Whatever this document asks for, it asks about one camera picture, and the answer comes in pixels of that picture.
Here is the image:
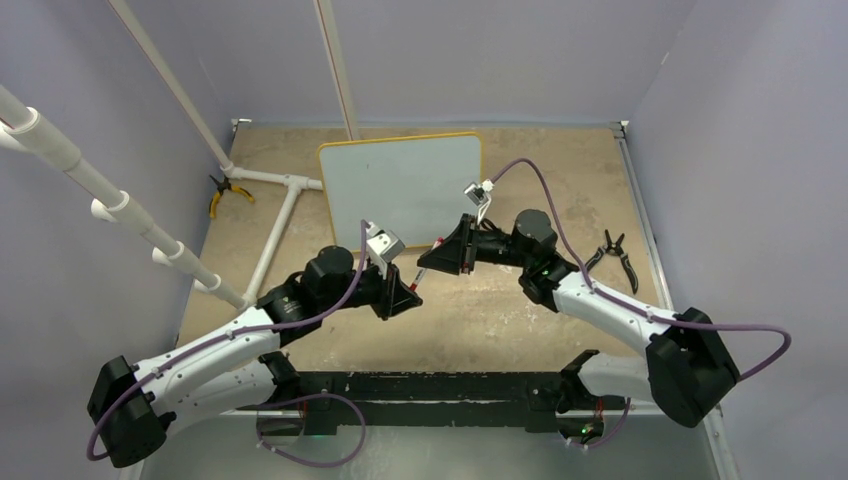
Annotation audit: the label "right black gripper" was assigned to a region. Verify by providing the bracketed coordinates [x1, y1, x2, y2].
[418, 214, 532, 274]

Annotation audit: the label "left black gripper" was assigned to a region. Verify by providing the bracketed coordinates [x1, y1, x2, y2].
[320, 255, 421, 320]

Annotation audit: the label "red whiteboard marker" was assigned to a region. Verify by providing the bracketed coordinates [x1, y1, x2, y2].
[409, 237, 443, 291]

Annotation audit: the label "yellow framed whiteboard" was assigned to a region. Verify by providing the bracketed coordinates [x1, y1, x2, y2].
[316, 132, 484, 250]

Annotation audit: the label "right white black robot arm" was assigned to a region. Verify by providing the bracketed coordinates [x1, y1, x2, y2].
[417, 209, 740, 428]

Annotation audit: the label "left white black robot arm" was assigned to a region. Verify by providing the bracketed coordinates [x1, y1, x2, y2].
[85, 246, 423, 468]

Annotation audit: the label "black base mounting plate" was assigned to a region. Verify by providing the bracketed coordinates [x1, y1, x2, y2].
[262, 371, 625, 435]

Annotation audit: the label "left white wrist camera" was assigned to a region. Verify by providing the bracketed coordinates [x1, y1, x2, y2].
[366, 222, 406, 264]

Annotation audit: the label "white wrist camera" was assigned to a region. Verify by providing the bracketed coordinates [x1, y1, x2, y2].
[366, 222, 406, 264]
[464, 179, 494, 207]

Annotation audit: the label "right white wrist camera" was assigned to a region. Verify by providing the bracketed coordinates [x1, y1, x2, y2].
[464, 179, 494, 207]

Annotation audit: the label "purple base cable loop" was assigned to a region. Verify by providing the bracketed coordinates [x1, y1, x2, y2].
[255, 392, 368, 469]

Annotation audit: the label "black handled pliers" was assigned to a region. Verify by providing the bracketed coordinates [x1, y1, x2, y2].
[585, 229, 640, 294]

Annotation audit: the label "yellow handled pliers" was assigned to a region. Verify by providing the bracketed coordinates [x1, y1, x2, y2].
[208, 175, 255, 219]

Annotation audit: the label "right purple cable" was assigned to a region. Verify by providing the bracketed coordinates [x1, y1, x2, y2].
[486, 157, 793, 386]

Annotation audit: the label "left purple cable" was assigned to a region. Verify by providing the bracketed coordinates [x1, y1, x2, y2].
[85, 219, 371, 463]

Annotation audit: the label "aluminium extrusion rail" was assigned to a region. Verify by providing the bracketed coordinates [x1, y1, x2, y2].
[609, 121, 740, 480]

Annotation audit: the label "white PVC pipe frame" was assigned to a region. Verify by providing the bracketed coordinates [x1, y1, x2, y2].
[1, 1, 342, 320]

